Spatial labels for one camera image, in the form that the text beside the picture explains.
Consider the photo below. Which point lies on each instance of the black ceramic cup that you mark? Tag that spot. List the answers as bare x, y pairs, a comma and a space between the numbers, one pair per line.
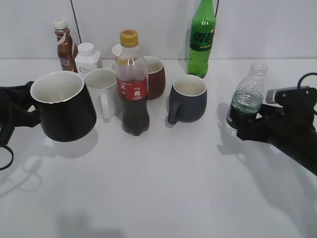
66, 109

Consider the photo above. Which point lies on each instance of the red ceramic cup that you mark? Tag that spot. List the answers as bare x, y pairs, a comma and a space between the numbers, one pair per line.
156, 80

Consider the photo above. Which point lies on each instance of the white ceramic mug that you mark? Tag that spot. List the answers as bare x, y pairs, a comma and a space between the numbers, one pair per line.
102, 87

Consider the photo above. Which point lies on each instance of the white yellow paper cup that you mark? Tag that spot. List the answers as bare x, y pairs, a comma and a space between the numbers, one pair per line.
116, 51

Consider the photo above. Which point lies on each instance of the green sprite bottle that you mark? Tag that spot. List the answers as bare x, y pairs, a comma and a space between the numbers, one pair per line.
201, 38

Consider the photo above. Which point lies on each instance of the clear cestbon water bottle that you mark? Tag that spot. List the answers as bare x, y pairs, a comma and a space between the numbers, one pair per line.
249, 92

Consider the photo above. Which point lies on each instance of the cola bottle yellow cap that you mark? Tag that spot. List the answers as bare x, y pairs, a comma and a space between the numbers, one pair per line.
132, 84

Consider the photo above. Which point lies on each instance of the brown coffee drink bottle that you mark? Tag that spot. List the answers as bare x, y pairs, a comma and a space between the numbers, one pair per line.
66, 47

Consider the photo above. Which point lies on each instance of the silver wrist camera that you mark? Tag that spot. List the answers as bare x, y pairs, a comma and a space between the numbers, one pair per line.
275, 96

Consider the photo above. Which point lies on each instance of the white plastic milk bottle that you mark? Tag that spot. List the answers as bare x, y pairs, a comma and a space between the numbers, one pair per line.
87, 59

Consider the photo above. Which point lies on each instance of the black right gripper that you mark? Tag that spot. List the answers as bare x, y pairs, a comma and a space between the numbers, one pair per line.
291, 126

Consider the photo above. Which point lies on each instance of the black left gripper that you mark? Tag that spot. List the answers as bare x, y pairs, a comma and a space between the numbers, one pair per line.
15, 101

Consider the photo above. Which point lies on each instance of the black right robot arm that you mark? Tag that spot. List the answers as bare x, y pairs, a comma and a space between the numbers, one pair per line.
306, 157

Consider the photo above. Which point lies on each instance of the dark blue ceramic mug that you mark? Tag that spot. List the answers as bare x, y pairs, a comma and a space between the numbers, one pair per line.
187, 100

